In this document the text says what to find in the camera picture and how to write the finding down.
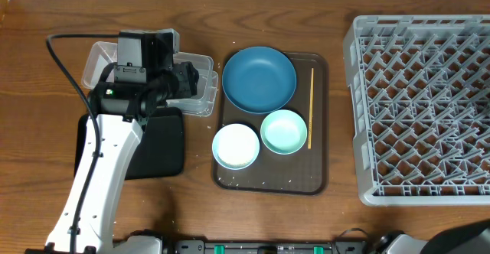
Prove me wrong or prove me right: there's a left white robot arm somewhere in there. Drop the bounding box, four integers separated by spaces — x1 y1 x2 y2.
43 28 199 253

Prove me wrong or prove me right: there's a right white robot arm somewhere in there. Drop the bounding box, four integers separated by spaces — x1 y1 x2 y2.
371 220 489 254

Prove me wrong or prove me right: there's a grey plastic dishwasher rack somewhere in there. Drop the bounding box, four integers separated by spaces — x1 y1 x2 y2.
343 15 489 206

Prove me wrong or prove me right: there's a clear plastic bin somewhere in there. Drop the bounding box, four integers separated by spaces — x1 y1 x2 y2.
81 41 219 117

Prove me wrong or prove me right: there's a dark blue plate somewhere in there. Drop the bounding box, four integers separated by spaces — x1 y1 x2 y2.
222 46 297 114

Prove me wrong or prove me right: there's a black plastic tray bin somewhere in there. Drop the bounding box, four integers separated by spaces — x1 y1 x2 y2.
73 106 185 181

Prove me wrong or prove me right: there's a light blue white bowl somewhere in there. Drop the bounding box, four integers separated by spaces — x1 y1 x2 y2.
211 123 260 171

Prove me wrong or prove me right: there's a mint green bowl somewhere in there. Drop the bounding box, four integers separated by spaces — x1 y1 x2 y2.
260 109 308 155

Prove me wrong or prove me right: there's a wooden chopstick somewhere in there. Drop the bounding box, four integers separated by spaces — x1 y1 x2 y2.
307 67 315 149

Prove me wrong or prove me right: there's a brown plastic serving tray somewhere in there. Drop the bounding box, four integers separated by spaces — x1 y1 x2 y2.
212 52 328 195

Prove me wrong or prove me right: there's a left black cable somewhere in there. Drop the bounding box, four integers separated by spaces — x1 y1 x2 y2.
45 33 119 254

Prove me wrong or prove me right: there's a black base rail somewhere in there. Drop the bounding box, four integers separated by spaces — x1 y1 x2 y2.
113 229 380 254

